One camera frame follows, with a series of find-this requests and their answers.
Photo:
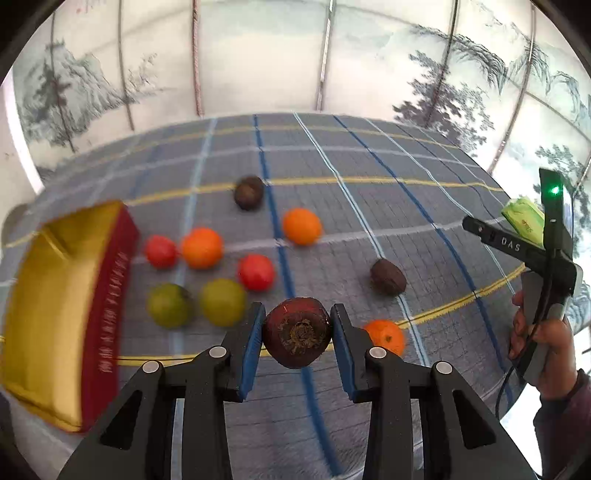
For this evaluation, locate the red and gold tin box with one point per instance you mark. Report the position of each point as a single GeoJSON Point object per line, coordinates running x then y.
{"type": "Point", "coordinates": [55, 314]}

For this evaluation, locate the green fruit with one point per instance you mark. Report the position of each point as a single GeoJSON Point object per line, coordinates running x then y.
{"type": "Point", "coordinates": [222, 302]}
{"type": "Point", "coordinates": [170, 304]}

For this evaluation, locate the green packet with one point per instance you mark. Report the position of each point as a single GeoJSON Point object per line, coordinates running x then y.
{"type": "Point", "coordinates": [524, 219]}

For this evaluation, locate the person's right forearm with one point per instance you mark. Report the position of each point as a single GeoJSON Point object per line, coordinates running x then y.
{"type": "Point", "coordinates": [568, 429]}

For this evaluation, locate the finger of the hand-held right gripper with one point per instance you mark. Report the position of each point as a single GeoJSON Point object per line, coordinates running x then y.
{"type": "Point", "coordinates": [508, 243]}

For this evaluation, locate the dark brown mangosteen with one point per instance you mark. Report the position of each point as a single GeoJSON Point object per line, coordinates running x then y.
{"type": "Point", "coordinates": [388, 276]}
{"type": "Point", "coordinates": [249, 192]}

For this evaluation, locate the orange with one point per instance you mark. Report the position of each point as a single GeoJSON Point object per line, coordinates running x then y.
{"type": "Point", "coordinates": [202, 248]}
{"type": "Point", "coordinates": [302, 226]}
{"type": "Point", "coordinates": [388, 336]}

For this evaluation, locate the red tomato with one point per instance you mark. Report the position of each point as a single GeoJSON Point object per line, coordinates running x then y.
{"type": "Point", "coordinates": [256, 272]}
{"type": "Point", "coordinates": [160, 251]}

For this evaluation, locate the dark red mangosteen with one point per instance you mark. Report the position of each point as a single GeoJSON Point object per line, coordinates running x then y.
{"type": "Point", "coordinates": [298, 332]}

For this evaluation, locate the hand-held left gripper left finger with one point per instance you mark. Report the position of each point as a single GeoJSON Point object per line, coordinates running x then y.
{"type": "Point", "coordinates": [251, 350]}

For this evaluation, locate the painted folding screen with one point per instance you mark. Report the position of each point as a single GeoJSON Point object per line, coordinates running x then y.
{"type": "Point", "coordinates": [258, 55]}

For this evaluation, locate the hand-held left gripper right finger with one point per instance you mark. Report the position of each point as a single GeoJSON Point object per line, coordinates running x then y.
{"type": "Point", "coordinates": [342, 355]}

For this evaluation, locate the plaid tablecloth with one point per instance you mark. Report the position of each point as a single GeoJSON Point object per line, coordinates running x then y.
{"type": "Point", "coordinates": [415, 221]}

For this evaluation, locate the person's right hand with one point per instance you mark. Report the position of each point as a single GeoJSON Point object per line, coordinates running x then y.
{"type": "Point", "coordinates": [556, 350]}

